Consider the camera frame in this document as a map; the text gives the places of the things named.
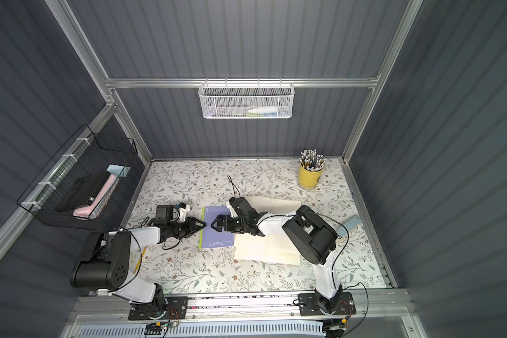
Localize purple cover notebook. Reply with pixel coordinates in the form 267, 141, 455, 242
199, 206, 235, 249

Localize cream lined notebook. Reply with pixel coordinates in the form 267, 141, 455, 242
234, 196, 301, 266

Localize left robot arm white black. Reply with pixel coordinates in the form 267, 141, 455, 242
70, 203, 206, 320

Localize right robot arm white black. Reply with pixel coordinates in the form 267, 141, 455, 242
211, 197, 343, 314

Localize yellow framed box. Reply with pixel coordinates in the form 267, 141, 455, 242
129, 243, 147, 275

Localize yellow pencil cup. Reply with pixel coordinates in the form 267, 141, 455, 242
298, 166, 323, 190

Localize light blue sticky notes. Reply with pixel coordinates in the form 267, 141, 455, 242
106, 164, 130, 177

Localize pink stapler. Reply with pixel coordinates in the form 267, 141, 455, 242
73, 174, 118, 220

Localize bundle of pencils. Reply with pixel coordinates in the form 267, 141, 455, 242
299, 149, 325, 172

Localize black pouch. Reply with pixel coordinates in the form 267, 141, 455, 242
54, 171, 110, 212

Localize light blue phone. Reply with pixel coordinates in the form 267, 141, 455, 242
337, 215, 362, 237

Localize white tube in basket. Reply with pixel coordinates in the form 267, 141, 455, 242
247, 106, 278, 116

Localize black wire wall basket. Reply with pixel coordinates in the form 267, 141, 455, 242
17, 129, 144, 232

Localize white wire mesh basket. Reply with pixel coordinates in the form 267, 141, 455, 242
198, 81, 295, 119

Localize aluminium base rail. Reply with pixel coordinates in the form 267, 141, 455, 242
67, 287, 416, 325

